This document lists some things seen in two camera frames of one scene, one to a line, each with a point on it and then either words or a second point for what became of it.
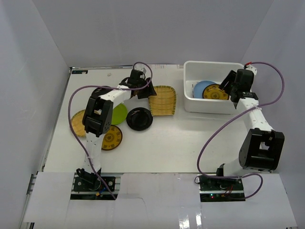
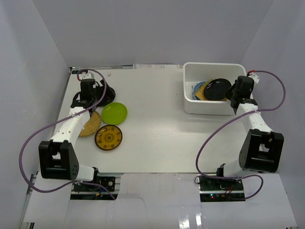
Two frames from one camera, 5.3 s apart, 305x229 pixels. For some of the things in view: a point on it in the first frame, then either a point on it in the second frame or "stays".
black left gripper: x=146 y=89 → x=105 y=94
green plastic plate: x=119 y=114 stays
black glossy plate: x=139 y=119 → x=216 y=89
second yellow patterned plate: x=112 y=139 stays
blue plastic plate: x=199 y=87 stays
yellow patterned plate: x=214 y=91 → x=201 y=92
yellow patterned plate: x=164 y=103 → x=199 y=93
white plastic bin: x=196 y=71 stays
